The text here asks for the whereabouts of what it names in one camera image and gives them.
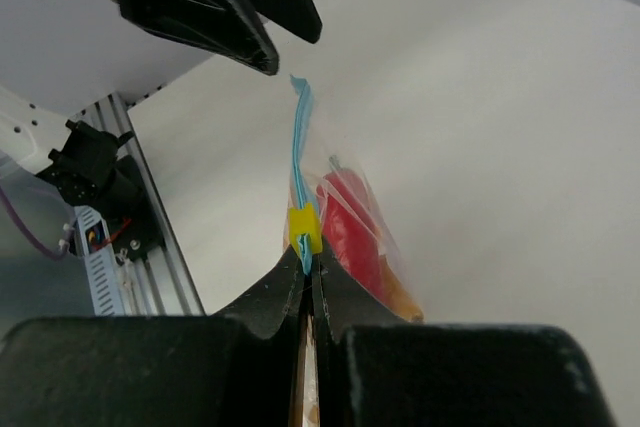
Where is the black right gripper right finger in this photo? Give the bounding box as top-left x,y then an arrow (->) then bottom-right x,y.
310,253 -> 615,426

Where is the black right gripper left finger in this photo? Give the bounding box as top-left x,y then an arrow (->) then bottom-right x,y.
1,251 -> 305,426

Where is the yellow zipper slider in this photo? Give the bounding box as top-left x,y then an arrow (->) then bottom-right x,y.
288,202 -> 323,258

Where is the clear zip top bag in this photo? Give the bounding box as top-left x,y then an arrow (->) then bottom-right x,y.
284,76 -> 425,426

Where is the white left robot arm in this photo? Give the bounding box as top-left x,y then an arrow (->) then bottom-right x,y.
1,0 -> 322,260

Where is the tan fake ginger root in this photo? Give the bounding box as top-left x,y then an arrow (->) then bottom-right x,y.
381,264 -> 424,323

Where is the red fake chili pepper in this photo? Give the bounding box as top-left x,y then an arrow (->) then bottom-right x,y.
316,155 -> 386,302

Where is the aluminium mounting rail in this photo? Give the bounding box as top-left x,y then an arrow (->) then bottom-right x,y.
74,91 -> 206,317

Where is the perforated cable duct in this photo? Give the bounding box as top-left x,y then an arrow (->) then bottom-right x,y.
74,206 -> 125,317

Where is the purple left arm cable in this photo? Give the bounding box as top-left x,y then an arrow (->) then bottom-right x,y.
0,181 -> 71,263

